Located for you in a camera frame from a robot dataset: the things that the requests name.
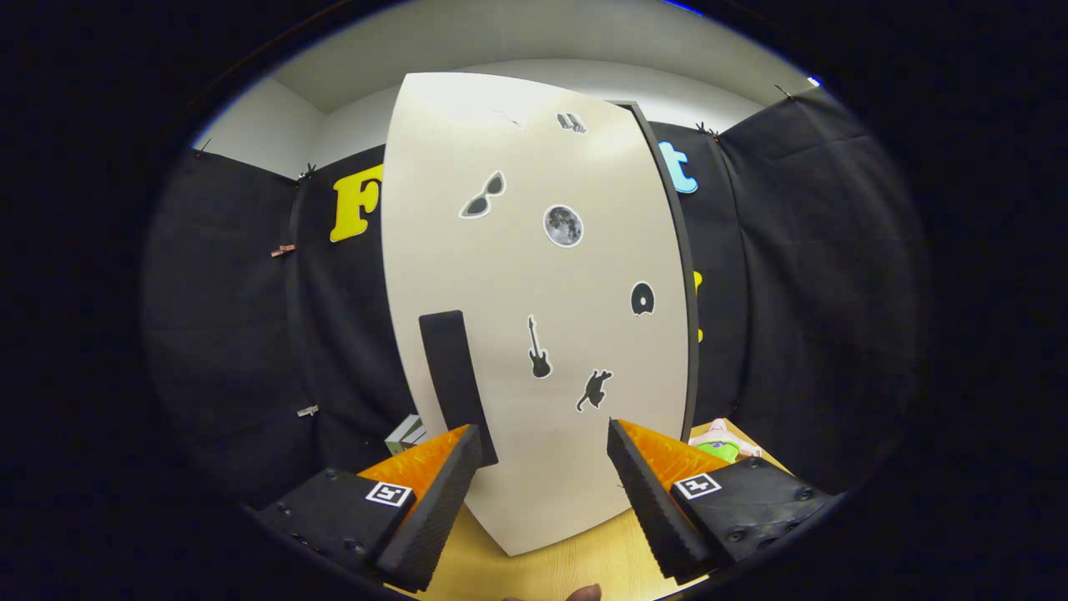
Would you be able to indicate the green book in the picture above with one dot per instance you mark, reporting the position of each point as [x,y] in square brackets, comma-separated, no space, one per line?
[399,438]

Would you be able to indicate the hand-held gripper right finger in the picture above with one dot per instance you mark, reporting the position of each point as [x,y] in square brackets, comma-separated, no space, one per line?
[651,501]

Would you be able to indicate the olive brown book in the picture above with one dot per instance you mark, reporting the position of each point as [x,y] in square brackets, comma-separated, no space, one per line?
[415,434]

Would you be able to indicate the long ceiling light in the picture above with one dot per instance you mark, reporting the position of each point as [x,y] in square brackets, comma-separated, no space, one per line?
[682,7]

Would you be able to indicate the black backdrop cloth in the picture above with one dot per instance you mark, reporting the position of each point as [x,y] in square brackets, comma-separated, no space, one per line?
[801,292]

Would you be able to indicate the beige cabinet door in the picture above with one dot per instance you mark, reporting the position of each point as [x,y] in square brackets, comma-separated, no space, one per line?
[534,275]

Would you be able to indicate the pink and green plush toy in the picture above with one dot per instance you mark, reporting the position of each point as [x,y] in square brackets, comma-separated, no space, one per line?
[722,451]

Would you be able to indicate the wooden cloth clip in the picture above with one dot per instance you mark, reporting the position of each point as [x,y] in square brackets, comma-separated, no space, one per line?
[283,250]

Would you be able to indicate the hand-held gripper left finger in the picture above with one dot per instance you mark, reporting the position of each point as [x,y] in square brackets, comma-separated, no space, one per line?
[442,492]

